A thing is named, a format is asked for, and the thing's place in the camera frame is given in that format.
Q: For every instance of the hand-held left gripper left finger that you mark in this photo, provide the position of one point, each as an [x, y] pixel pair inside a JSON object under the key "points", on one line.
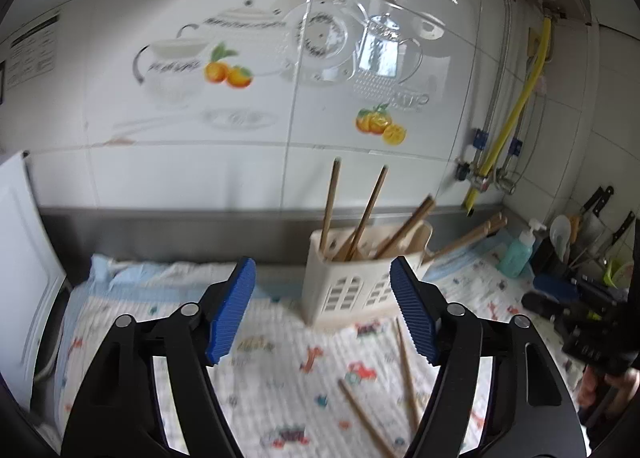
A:
{"points": [[232, 308]]}

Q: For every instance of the white wall label sheet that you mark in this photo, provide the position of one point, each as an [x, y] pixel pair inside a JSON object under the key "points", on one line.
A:
{"points": [[32, 50]]}

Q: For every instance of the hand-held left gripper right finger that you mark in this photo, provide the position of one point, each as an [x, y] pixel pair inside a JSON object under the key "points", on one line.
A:
{"points": [[415, 313]]}

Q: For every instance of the green plastic item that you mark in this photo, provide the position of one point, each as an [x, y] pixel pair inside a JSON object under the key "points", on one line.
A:
{"points": [[617, 273]]}

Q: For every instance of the white plastic ladle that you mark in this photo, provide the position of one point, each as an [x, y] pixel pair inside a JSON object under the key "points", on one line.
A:
{"points": [[560, 233]]}

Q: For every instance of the cream plastic chopstick holder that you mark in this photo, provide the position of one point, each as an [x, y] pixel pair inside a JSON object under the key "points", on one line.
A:
{"points": [[350, 293]]}

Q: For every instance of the white printed quilted cloth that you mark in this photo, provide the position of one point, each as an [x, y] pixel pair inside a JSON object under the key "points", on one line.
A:
{"points": [[280, 368]]}

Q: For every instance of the metal pipe valve assembly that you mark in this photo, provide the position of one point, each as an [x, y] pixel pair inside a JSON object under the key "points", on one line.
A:
{"points": [[487, 180]]}

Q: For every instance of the black utensil caddy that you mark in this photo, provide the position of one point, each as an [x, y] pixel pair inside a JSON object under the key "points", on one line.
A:
{"points": [[545, 258]]}

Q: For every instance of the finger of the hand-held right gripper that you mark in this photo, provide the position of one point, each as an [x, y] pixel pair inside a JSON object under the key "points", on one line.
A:
{"points": [[542, 305], [555, 288]]}

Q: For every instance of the person's right hand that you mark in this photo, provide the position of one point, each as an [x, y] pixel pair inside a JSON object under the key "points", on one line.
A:
{"points": [[588, 388]]}

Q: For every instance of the green soap pump bottle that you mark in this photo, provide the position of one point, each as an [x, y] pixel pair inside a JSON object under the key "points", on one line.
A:
{"points": [[515, 253]]}

